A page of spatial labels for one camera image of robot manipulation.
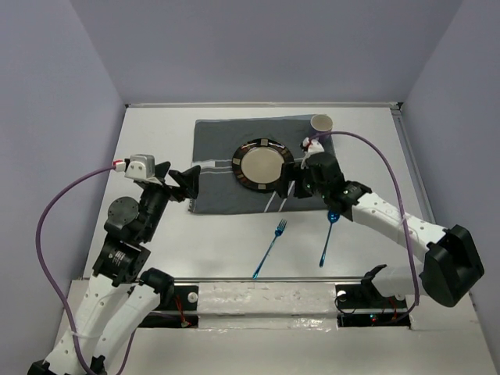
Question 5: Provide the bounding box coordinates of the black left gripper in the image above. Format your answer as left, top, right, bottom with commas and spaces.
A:
141, 160, 202, 241

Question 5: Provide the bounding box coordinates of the dark rimmed dinner plate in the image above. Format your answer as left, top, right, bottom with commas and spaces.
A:
231, 138, 294, 192

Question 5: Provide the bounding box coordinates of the grey striped cloth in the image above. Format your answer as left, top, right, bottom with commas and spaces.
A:
189, 114, 326, 215

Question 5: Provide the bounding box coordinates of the purple mug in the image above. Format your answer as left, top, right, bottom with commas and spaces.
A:
309, 114, 334, 144

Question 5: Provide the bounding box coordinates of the blue metallic fork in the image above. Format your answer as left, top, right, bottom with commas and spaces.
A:
252, 219, 288, 279

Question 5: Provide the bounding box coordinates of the blue metallic spoon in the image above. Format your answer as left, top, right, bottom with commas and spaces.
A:
319, 210, 340, 268

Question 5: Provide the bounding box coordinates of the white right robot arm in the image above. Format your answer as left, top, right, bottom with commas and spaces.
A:
277, 152, 484, 307

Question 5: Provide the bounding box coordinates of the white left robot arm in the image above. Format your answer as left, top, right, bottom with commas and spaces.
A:
28, 154, 201, 374

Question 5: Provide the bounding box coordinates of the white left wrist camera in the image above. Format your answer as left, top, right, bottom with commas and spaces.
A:
112, 154, 164, 188

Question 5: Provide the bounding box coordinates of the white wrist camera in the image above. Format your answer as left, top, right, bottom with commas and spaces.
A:
112, 154, 164, 188
301, 137, 324, 159

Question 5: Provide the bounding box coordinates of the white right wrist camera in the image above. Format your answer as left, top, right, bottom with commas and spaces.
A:
301, 137, 324, 159

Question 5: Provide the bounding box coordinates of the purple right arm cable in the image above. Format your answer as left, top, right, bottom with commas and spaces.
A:
308, 130, 421, 325

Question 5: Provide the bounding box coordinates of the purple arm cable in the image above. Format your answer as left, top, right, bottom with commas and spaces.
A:
308, 130, 421, 325
35, 166, 134, 375

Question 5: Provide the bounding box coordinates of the white table edge rail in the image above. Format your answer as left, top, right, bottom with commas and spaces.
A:
125, 102, 400, 109

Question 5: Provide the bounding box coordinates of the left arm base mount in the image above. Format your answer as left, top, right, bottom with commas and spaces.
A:
139, 284, 199, 329

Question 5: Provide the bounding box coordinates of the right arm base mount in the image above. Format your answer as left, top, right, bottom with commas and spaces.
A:
334, 265, 411, 328

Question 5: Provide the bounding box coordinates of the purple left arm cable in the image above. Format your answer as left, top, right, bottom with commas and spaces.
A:
35, 166, 134, 375

